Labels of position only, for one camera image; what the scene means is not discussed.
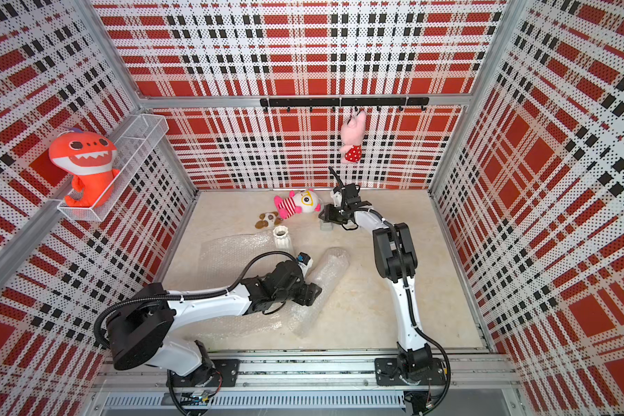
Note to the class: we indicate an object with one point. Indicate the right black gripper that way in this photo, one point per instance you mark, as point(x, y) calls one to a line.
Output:
point(328, 216)

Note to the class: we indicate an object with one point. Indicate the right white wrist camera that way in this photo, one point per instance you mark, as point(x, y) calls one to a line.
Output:
point(337, 197)

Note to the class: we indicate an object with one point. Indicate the brown white dog plush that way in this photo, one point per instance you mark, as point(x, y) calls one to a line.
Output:
point(268, 220)

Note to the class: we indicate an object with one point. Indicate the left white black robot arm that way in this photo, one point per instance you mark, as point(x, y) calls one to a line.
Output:
point(139, 331)

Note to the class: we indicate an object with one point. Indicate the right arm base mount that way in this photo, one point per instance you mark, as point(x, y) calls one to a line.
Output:
point(391, 372)

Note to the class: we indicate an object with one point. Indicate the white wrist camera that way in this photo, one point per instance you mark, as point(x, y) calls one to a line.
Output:
point(305, 262)
point(337, 197)

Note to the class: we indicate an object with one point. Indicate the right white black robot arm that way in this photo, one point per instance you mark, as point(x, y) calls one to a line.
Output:
point(419, 356)

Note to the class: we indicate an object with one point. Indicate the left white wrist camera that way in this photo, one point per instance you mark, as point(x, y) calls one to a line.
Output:
point(305, 262)

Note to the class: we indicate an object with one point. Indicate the grey tape dispenser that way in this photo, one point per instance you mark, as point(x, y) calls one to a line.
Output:
point(326, 226)

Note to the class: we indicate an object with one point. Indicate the small white ribbed vase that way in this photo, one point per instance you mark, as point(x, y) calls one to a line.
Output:
point(282, 239)

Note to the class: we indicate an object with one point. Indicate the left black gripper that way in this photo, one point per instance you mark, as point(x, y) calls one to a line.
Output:
point(308, 296)

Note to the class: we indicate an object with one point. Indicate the orange shark plush toy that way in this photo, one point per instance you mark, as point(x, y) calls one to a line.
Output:
point(89, 158)

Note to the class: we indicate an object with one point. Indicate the black wall hook rail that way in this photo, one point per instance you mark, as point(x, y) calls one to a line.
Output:
point(358, 102)

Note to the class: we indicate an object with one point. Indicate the bubble wrap sheet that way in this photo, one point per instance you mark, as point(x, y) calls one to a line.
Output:
point(220, 263)
point(326, 275)

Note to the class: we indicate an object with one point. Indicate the pink pig plush toy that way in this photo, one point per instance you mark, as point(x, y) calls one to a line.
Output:
point(352, 136)

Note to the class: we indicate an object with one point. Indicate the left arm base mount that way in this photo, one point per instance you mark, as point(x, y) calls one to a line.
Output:
point(221, 373)

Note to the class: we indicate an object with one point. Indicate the pink striped owl plush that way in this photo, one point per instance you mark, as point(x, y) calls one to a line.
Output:
point(299, 202)

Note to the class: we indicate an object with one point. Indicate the aluminium front rail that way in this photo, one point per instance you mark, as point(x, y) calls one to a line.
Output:
point(320, 369)

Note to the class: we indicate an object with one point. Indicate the clear acrylic wall shelf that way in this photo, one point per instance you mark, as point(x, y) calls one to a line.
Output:
point(135, 139)

